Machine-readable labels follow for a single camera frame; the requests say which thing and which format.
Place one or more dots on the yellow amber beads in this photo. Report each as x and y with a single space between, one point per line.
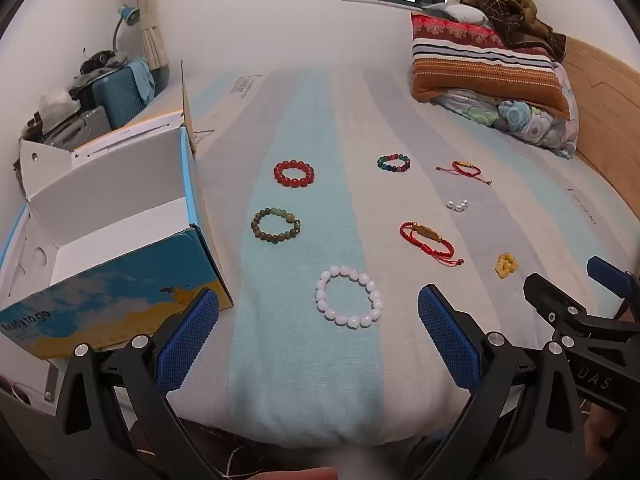
506 265

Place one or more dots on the teal cloth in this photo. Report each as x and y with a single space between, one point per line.
144 80

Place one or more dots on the blue desk lamp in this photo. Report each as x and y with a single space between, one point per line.
129 14

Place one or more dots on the white pearl beads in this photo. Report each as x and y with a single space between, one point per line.
457 205

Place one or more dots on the striped pillow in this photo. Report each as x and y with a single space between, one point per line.
480 67

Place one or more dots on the white plastic bag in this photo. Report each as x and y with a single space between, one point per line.
57 102

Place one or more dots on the dark bag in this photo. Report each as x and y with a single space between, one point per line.
100 62

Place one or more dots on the person's left hand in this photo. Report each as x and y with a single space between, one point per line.
300 475

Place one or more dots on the grey pillow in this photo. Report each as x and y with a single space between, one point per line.
457 12

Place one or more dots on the brown blanket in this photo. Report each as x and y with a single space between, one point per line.
515 15

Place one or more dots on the blue and yellow cardboard box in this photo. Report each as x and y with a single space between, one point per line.
115 220

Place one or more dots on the wooden headboard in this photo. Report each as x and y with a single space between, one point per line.
605 110

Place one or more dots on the teal suitcase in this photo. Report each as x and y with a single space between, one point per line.
117 100

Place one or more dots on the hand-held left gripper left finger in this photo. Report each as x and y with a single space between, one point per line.
187 340

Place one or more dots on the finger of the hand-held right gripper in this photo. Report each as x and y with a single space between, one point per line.
550 305
607 275

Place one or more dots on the grey suitcase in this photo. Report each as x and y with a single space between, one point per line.
80 127

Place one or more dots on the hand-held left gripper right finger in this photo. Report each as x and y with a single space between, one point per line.
447 340

